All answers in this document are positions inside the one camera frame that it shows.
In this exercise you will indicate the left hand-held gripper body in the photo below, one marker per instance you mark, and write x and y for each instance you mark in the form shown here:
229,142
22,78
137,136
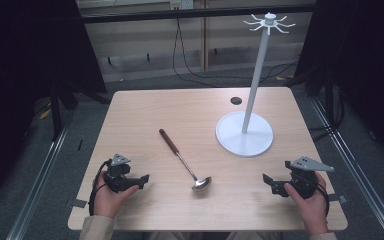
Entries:
120,176

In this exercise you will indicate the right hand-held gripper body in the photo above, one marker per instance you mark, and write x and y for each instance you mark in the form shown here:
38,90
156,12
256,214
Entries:
305,180

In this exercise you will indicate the person's left hand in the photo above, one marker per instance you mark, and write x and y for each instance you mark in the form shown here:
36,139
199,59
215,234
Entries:
108,201

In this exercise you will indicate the person's right hand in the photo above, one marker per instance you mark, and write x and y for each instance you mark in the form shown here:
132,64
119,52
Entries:
310,210

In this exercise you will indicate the grey tape piece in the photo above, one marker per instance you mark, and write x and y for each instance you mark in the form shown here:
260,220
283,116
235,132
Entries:
339,199
77,202

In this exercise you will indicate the white hook rack stand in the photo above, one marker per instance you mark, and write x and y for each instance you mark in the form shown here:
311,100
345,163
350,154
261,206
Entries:
243,133

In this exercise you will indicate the black metal stand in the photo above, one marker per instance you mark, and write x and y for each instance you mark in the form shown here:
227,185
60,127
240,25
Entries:
56,110

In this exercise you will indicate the black curtain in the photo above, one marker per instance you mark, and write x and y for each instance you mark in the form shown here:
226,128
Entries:
20,66
363,66

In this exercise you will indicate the black horizontal bar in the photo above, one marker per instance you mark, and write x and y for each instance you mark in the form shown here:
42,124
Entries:
196,13

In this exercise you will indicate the metal floor rail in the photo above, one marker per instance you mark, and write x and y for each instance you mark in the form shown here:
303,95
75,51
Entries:
36,186
363,180

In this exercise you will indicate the white wall socket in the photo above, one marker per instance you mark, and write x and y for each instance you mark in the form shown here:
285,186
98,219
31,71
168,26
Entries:
181,4

